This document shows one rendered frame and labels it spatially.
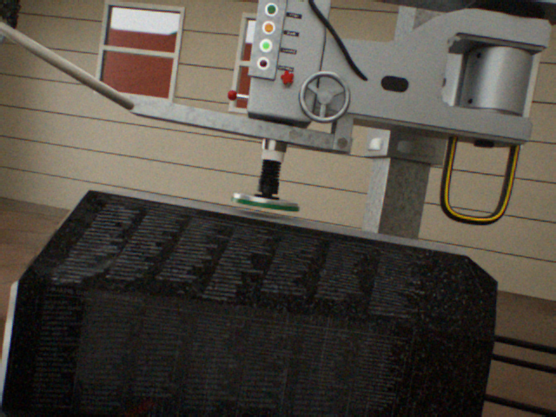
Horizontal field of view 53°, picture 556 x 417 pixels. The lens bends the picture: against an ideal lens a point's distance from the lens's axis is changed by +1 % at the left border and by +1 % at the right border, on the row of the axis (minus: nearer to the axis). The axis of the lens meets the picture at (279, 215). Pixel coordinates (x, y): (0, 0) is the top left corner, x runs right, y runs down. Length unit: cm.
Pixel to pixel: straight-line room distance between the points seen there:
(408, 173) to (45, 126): 796
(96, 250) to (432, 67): 111
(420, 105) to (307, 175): 622
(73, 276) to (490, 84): 132
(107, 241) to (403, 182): 128
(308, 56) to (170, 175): 699
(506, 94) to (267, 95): 72
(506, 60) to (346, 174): 609
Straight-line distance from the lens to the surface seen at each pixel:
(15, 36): 169
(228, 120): 170
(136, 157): 888
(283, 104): 165
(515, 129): 182
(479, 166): 780
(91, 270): 155
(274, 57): 166
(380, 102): 170
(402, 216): 238
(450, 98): 196
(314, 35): 170
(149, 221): 162
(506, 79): 183
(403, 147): 232
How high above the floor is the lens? 98
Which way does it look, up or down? 4 degrees down
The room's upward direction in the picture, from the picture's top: 9 degrees clockwise
